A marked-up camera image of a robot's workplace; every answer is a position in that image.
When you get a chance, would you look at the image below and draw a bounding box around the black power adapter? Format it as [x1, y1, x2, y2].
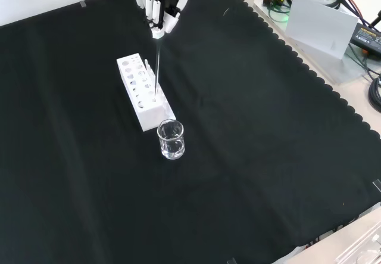
[349, 23, 381, 55]

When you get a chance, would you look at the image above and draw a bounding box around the clear glass beaker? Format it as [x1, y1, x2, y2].
[157, 119, 186, 161]

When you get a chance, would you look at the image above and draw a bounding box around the white test tube rack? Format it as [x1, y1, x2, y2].
[116, 52, 177, 133]

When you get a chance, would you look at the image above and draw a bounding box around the pale board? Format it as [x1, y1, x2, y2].
[285, 0, 360, 60]

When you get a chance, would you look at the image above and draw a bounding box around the black table cloth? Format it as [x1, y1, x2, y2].
[0, 0, 381, 264]

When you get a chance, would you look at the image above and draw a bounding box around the clear plastic holder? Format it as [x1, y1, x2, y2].
[335, 224, 381, 264]

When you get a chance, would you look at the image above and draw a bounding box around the black cable bundle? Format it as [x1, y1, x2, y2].
[368, 75, 381, 111]

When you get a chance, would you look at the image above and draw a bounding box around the grey base plate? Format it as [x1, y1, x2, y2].
[252, 0, 381, 86]

